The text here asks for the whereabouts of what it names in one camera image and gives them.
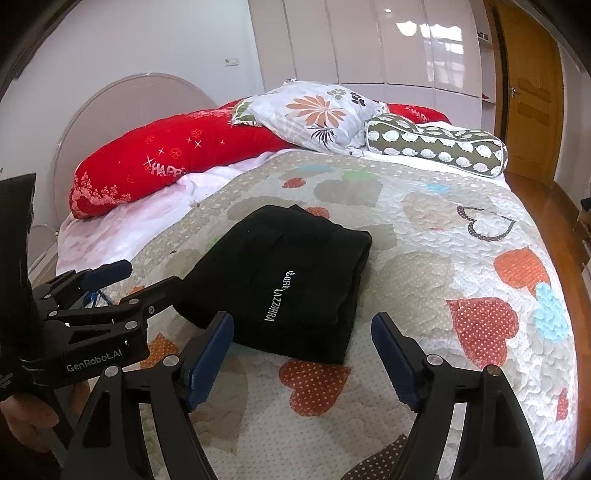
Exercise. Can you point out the round beige headboard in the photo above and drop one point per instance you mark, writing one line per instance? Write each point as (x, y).
(92, 106)

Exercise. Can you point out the white bed sheet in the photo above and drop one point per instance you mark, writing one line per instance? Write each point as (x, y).
(138, 212)

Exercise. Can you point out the long red pillow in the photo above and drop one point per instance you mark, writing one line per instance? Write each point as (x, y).
(152, 152)

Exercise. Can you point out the glossy white wardrobe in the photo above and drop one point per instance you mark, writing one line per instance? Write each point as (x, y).
(369, 41)

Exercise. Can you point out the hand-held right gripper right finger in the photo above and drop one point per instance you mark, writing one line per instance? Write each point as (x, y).
(392, 355)

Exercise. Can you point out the wall switch plate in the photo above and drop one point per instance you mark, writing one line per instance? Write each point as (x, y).
(231, 61)

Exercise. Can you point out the wooden door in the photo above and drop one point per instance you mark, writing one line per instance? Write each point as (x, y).
(531, 92)

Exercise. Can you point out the green patterned bolster pillow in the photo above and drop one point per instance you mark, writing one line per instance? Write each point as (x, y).
(438, 141)

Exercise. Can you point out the black pants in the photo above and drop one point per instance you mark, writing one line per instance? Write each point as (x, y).
(286, 263)

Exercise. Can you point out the person's left hand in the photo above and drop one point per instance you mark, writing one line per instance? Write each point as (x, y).
(27, 420)

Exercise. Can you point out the cluttered shelf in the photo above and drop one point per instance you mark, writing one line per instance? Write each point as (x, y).
(585, 230)

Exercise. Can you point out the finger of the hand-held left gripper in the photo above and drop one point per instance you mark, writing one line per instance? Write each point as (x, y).
(152, 297)
(108, 271)

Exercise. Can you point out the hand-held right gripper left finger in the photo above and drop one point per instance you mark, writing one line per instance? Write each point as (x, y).
(212, 360)

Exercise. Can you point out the white floral pillow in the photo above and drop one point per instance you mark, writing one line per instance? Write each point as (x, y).
(314, 110)

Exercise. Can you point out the heart print quilt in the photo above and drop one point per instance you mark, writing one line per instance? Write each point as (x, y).
(415, 258)

